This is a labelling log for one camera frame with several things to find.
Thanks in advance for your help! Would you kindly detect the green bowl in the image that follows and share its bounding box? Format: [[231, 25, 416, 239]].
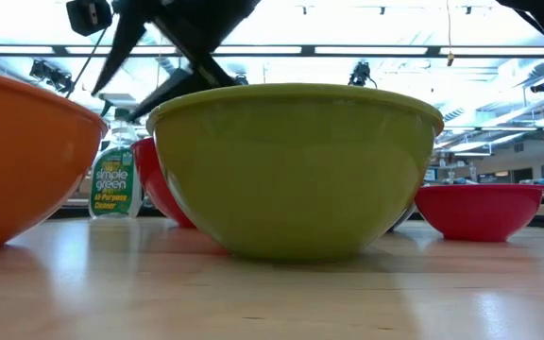
[[145, 82, 446, 264]]

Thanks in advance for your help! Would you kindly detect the thin black camera cable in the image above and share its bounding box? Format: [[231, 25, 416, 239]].
[[65, 26, 110, 99]]

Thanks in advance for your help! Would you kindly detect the smallest pink-red bowl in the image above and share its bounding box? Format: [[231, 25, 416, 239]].
[[413, 182, 544, 243]]

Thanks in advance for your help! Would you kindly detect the large orange bowl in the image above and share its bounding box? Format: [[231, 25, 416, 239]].
[[0, 66, 109, 254]]

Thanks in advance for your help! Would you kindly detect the black overhead camera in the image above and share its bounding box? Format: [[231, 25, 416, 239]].
[[347, 59, 379, 89]]

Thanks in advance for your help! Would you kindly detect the Simple Green spray bottle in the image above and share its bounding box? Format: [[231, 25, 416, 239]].
[[87, 96, 145, 221]]

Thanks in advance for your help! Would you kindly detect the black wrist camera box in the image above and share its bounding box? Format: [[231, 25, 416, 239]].
[[65, 0, 114, 38]]

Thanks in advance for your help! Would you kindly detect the largest red bowl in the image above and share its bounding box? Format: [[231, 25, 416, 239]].
[[129, 136, 197, 230]]

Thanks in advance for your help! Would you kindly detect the black overhead frame beam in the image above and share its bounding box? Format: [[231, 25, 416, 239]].
[[0, 43, 544, 60]]

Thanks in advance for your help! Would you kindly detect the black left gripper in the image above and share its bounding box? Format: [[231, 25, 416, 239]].
[[91, 0, 262, 124]]

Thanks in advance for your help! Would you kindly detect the black mounted camera cluster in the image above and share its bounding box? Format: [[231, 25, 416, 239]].
[[28, 59, 76, 95]]

